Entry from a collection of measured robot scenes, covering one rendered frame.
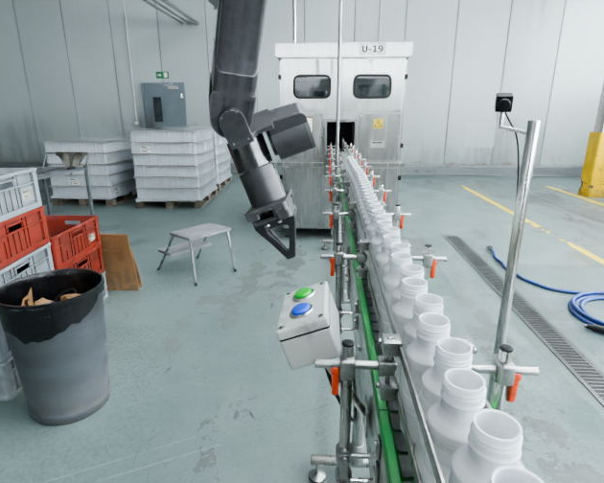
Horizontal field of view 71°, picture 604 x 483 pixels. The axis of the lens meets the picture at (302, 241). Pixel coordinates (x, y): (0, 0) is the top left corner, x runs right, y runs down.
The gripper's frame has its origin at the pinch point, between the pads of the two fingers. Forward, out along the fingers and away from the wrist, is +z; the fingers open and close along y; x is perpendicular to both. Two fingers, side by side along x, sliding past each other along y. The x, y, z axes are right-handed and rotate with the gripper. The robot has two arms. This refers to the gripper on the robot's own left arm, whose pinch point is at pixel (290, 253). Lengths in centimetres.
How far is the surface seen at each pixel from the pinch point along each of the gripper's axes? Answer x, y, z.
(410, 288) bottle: -16.2, -7.9, 8.6
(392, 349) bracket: -11.2, -16.0, 12.1
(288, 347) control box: 3.4, -10.2, 10.7
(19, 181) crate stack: 153, 150, -42
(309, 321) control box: -1.0, -10.0, 7.8
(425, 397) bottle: -13.2, -25.1, 13.1
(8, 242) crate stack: 161, 131, -15
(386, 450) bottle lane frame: -6.6, -21.5, 22.3
